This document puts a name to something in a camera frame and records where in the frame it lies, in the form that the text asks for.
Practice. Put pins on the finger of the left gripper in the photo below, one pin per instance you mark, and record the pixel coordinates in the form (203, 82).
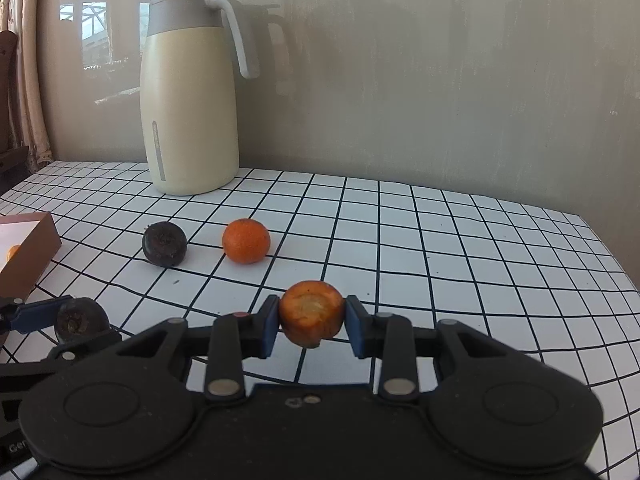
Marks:
(27, 318)
(21, 377)

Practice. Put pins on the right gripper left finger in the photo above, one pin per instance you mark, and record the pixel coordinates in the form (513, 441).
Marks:
(234, 338)

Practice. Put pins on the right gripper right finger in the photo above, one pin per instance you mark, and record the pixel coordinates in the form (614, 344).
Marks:
(389, 338)

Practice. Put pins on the cut carrot chunk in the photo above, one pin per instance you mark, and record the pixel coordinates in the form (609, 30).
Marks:
(311, 312)

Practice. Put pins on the dark round fruit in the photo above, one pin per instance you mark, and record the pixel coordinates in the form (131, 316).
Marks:
(164, 244)

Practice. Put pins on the small orange tangerine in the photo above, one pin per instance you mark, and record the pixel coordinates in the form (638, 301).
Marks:
(12, 251)

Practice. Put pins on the brown cardboard tray box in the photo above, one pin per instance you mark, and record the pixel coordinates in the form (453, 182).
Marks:
(39, 240)

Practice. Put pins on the orange tangerine on table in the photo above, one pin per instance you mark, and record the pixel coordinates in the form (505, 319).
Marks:
(246, 241)

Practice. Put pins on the wooden sofa with tufted cushion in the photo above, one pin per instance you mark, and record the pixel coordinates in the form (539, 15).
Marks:
(14, 153)

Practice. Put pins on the cream thermos jug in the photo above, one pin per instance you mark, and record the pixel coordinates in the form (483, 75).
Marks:
(192, 52)

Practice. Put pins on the beige floral curtain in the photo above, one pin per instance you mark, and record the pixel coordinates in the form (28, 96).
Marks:
(27, 127)

